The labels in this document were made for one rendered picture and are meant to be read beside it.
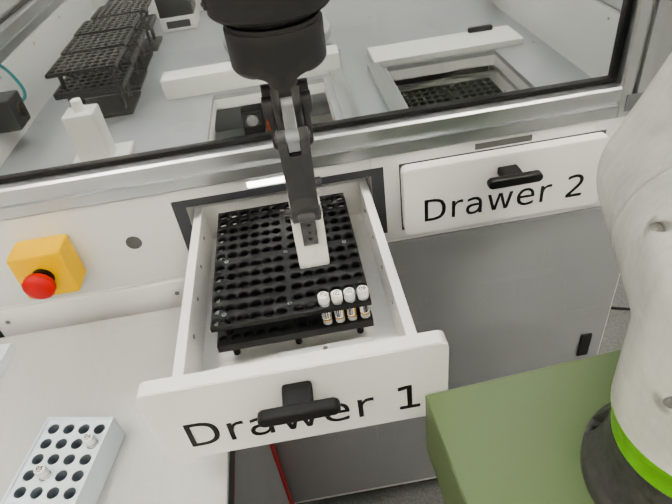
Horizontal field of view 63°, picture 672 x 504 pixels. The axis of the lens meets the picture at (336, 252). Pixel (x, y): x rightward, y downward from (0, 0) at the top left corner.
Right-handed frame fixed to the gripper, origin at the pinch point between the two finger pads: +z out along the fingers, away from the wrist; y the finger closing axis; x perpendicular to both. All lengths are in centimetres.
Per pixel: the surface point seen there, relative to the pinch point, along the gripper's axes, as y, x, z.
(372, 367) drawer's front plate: 10.8, 3.7, 8.9
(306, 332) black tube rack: 1.1, -2.2, 13.2
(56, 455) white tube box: 5.6, -32.2, 21.2
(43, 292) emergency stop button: -14.0, -35.7, 13.4
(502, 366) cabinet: -21, 32, 55
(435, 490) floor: -21, 19, 100
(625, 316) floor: -63, 91, 100
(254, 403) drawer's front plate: 10.8, -7.8, 11.1
